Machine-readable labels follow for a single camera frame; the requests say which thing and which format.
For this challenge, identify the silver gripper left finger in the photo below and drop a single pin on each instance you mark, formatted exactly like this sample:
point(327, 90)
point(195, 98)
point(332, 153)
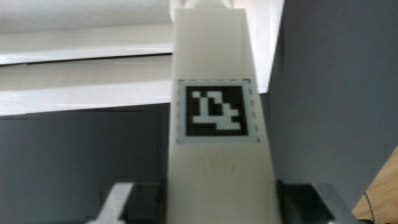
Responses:
point(108, 216)

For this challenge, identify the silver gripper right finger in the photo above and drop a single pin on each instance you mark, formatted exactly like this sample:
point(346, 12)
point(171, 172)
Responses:
point(334, 204)

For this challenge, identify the white L-shaped fence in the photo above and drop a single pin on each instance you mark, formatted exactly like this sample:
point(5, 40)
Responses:
point(80, 84)

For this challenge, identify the white desk top tray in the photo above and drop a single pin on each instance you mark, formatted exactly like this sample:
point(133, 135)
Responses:
point(59, 30)

